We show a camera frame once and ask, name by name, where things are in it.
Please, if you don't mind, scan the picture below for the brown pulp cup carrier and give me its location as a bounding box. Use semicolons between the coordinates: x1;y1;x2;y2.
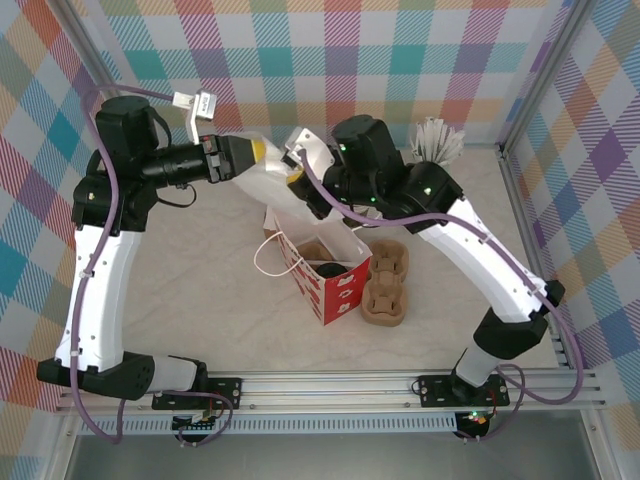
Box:
294;242;351;266
363;239;411;319
360;305;404;327

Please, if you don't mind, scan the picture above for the white red apple paper bag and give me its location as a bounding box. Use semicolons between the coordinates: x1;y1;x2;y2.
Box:
253;209;374;327

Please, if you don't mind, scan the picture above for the left circuit board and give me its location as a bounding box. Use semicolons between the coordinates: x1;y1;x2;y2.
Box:
172;410;220;432

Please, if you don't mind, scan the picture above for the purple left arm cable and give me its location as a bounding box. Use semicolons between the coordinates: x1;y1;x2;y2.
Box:
67;85;234;446

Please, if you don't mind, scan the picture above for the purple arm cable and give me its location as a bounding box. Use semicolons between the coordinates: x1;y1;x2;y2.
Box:
67;85;234;446
299;149;585;444

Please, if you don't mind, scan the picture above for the aluminium left frame post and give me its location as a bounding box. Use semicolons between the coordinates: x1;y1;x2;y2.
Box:
59;0;156;161

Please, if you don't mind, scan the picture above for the aluminium frame post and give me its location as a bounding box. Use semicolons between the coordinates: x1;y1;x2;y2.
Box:
499;0;596;154
59;0;156;161

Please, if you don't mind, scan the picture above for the aluminium side rail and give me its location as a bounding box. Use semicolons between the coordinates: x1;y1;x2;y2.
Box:
497;144;574;371

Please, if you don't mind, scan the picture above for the aluminium right frame post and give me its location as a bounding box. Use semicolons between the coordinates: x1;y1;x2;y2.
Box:
499;0;596;154

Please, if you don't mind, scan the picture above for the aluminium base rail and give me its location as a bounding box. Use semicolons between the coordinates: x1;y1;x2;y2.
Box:
54;368;606;412

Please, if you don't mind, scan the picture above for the white slotted cable duct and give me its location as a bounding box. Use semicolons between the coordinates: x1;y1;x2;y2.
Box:
74;417;459;435

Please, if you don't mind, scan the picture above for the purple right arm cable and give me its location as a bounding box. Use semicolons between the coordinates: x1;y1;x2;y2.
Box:
299;149;585;444

